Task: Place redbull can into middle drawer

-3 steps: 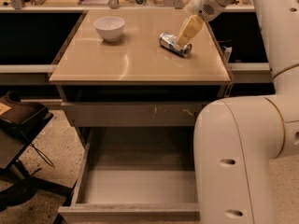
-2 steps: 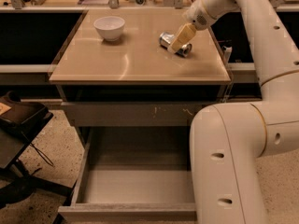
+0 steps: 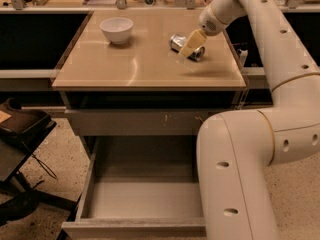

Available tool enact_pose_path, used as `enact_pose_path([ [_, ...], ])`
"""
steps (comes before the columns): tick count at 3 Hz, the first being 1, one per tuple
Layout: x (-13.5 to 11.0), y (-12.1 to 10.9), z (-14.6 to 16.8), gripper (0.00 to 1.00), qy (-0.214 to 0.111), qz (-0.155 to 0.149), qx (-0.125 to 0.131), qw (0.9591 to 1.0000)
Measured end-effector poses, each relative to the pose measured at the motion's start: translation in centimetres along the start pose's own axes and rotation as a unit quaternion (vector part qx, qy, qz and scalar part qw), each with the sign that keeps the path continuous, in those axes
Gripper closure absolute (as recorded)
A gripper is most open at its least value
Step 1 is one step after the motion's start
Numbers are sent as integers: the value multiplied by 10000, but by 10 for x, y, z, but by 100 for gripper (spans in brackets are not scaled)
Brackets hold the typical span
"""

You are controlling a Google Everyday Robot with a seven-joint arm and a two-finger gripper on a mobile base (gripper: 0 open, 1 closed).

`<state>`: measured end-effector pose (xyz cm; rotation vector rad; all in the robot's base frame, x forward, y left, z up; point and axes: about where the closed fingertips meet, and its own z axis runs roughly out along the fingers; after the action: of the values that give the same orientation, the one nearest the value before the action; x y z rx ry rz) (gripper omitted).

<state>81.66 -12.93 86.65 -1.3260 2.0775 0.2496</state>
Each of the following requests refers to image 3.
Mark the black shoe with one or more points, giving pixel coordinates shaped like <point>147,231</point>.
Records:
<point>18,207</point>

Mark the white ceramic bowl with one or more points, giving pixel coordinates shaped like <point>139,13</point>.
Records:
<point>117,29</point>

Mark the open grey middle drawer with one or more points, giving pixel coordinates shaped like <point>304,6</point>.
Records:
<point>140,186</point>

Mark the black rolling cart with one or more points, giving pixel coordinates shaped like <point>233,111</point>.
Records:
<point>21,133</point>

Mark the grey drawer cabinet with tan top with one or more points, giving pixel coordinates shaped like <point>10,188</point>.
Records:
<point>144,72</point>

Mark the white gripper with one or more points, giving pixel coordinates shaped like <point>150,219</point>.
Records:
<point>209,23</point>

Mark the crushed silver blue redbull can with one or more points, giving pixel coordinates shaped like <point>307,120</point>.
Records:
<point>187,46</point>

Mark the closed grey top drawer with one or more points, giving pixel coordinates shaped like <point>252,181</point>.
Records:
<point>134,122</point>

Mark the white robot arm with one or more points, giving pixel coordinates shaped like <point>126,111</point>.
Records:
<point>234,147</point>

